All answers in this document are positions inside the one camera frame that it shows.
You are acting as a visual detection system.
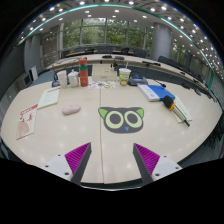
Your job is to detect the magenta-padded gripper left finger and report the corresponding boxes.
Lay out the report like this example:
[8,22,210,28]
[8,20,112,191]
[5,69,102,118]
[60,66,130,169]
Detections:
[43,142,93,187]

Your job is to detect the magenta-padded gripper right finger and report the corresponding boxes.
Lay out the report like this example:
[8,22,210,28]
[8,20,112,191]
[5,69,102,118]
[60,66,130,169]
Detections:
[132,142,184,186]

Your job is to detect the pink computer mouse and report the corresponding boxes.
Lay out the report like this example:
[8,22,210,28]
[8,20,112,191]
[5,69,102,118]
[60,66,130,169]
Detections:
[61,104,82,116]

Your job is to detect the owl-shaped dark mouse pad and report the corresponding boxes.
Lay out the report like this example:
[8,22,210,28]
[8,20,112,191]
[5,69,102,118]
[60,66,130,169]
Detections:
[97,106,145,135]

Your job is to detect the red and white magazine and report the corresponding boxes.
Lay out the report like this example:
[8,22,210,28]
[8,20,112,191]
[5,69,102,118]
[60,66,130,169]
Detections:
[15,103,39,140]

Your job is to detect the black handheld microphone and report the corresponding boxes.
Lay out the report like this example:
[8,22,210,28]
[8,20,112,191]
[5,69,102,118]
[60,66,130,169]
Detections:
[162,95,191,128]

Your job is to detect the pale yellow booklet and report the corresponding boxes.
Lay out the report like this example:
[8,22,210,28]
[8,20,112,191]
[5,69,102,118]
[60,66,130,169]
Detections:
[37,86,61,110]

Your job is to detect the blue and white book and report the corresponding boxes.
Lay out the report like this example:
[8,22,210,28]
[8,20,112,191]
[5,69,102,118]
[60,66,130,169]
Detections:
[137,84,176,102]

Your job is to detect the colourful sticker sheet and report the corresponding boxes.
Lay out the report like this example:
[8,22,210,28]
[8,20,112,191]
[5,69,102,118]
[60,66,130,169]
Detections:
[88,80,116,90]

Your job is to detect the black gooseneck desk microphone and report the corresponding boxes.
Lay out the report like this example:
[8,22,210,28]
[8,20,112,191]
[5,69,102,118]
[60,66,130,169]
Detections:
[127,73,167,89]
[51,71,62,88]

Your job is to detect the white lidded mug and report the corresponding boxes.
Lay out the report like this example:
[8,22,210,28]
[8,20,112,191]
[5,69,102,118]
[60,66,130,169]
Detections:
[67,69,80,88]

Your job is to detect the white paper cup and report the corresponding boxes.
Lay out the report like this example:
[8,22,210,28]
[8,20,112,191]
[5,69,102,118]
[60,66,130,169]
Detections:
[56,69,69,89]

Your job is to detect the red thermos bottle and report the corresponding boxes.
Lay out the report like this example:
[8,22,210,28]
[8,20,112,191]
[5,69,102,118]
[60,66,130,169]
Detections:
[78,57,90,88]

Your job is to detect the green-printed paper cup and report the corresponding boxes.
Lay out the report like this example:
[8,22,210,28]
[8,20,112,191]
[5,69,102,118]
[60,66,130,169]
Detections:
[118,67,132,87]

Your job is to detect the cream cardboard box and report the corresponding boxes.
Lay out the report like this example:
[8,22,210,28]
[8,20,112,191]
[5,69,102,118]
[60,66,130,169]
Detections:
[91,63,118,83]

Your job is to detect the long curved conference desk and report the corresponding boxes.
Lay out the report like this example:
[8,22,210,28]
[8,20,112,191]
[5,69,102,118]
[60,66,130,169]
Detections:
[44,53,214,99]

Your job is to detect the dark office chairs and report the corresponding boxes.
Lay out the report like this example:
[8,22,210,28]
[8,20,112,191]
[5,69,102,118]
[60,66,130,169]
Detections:
[61,44,214,98]

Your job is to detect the ceiling lights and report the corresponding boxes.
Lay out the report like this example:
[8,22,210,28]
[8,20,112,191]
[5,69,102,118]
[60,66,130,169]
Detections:
[19,0,224,73]

